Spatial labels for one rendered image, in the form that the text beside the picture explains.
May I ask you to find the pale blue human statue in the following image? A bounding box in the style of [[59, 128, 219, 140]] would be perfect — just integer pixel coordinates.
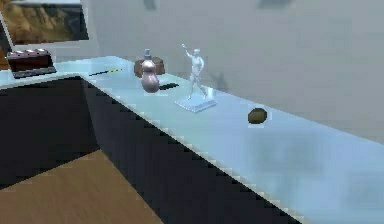
[[174, 43, 218, 114]]

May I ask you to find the small flat black object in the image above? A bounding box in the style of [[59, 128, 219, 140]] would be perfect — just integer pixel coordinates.
[[158, 82, 180, 91]]

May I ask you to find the dark red toaster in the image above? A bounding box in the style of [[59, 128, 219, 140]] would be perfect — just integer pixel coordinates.
[[6, 48, 58, 80]]

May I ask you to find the black counter with pale top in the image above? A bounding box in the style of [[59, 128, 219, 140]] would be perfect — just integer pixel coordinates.
[[0, 55, 384, 224]]

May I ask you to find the brown bread loaf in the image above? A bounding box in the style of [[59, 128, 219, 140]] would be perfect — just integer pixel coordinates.
[[133, 56, 166, 78]]

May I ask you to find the brown round potato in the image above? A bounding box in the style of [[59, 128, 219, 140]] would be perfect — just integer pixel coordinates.
[[247, 107, 268, 125]]

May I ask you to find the framed brown landscape picture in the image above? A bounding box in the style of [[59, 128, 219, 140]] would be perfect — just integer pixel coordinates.
[[0, 0, 90, 46]]

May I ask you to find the black and yellow pencil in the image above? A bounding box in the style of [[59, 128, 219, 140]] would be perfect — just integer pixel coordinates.
[[88, 68, 123, 77]]

